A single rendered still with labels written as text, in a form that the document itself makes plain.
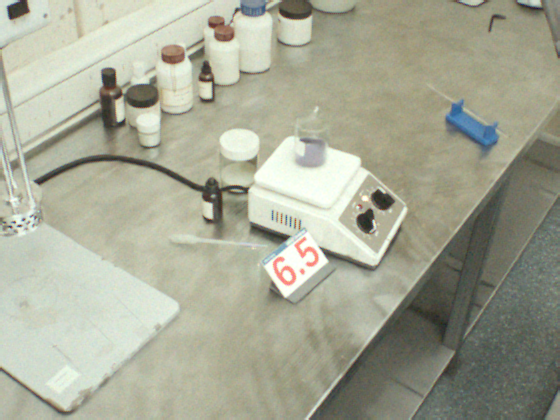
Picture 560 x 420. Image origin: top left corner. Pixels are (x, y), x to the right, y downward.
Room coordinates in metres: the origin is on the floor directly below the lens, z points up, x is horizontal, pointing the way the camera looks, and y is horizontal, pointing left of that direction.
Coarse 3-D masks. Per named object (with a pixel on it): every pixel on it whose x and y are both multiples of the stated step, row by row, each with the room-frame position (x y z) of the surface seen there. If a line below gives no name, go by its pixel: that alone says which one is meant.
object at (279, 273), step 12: (300, 240) 0.76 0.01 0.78; (288, 252) 0.73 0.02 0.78; (300, 252) 0.74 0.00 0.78; (312, 252) 0.75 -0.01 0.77; (276, 264) 0.71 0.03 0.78; (288, 264) 0.72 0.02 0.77; (300, 264) 0.73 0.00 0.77; (312, 264) 0.74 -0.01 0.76; (276, 276) 0.70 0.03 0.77; (288, 276) 0.70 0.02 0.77; (300, 276) 0.71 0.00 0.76; (288, 288) 0.69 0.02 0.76
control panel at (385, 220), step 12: (372, 180) 0.87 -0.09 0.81; (360, 192) 0.83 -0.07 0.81; (348, 204) 0.80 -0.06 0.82; (372, 204) 0.82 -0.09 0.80; (396, 204) 0.85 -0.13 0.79; (348, 216) 0.78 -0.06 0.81; (384, 216) 0.81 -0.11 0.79; (396, 216) 0.83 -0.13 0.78; (348, 228) 0.76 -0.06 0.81; (384, 228) 0.79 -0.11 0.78; (372, 240) 0.76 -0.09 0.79; (384, 240) 0.77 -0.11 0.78
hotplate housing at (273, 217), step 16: (256, 192) 0.81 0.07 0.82; (272, 192) 0.81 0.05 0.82; (352, 192) 0.83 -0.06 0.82; (256, 208) 0.81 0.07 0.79; (272, 208) 0.80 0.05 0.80; (288, 208) 0.79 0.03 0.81; (304, 208) 0.79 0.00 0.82; (320, 208) 0.79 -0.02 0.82; (336, 208) 0.79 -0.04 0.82; (256, 224) 0.81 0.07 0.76; (272, 224) 0.80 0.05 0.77; (288, 224) 0.79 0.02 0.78; (304, 224) 0.78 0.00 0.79; (320, 224) 0.77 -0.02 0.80; (336, 224) 0.77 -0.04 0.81; (320, 240) 0.77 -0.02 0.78; (336, 240) 0.76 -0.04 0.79; (352, 240) 0.75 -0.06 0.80; (352, 256) 0.75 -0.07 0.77; (368, 256) 0.74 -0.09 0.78
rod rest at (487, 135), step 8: (456, 104) 1.13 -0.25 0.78; (456, 112) 1.14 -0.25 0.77; (448, 120) 1.13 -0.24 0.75; (456, 120) 1.12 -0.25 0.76; (464, 120) 1.12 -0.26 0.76; (472, 120) 1.12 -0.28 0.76; (464, 128) 1.10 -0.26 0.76; (472, 128) 1.10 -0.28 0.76; (480, 128) 1.10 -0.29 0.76; (488, 128) 1.07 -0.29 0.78; (472, 136) 1.08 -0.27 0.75; (480, 136) 1.08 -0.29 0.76; (488, 136) 1.07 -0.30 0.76; (496, 136) 1.08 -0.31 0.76; (488, 144) 1.06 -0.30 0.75
